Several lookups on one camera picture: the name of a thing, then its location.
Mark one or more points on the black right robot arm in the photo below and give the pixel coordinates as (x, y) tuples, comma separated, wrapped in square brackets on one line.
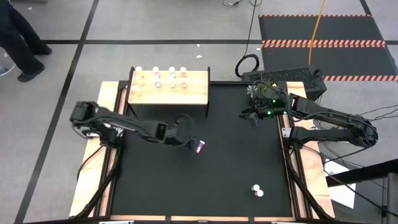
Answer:
[(335, 116)]

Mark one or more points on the grey panel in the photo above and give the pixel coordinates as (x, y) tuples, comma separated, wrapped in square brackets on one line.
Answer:
[(392, 199)]

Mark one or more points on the small grey floor box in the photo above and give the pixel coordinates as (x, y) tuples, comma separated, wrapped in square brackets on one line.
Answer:
[(2, 70)]

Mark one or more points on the succulent plant in pot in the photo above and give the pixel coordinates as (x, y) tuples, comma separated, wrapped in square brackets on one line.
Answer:
[(251, 91)]

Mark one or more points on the black perforated computer case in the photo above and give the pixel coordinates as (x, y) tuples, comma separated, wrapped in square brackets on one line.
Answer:
[(289, 74)]

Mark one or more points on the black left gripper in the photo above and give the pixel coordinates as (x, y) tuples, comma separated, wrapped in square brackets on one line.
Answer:
[(178, 133)]

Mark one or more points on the black hazard-striped floor mat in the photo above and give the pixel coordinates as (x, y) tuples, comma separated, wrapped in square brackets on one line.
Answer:
[(348, 29), (348, 62)]

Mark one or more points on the white paper sheet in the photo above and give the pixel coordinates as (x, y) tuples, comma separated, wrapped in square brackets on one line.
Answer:
[(342, 193)]

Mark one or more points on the black angled beam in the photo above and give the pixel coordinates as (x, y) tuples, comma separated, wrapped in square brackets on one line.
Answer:
[(363, 172)]

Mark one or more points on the person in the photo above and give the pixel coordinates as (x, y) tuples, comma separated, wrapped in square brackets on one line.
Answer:
[(18, 46)]

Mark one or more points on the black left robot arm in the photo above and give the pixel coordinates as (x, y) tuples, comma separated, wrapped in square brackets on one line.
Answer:
[(124, 124)]

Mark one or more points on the black diagonal frame brace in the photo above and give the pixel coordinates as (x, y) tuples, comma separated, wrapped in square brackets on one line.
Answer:
[(99, 188), (305, 186)]

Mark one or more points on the wooden shelf with black frame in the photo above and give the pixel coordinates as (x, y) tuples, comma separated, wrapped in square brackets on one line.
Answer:
[(192, 93)]

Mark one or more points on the wooden table side board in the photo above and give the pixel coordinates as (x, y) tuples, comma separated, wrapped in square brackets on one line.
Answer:
[(82, 196), (314, 177)]

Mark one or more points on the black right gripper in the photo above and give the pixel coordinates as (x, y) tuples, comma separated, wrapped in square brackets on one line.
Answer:
[(273, 104)]

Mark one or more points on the white arm base tag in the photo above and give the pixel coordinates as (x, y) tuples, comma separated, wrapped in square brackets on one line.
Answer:
[(286, 132)]

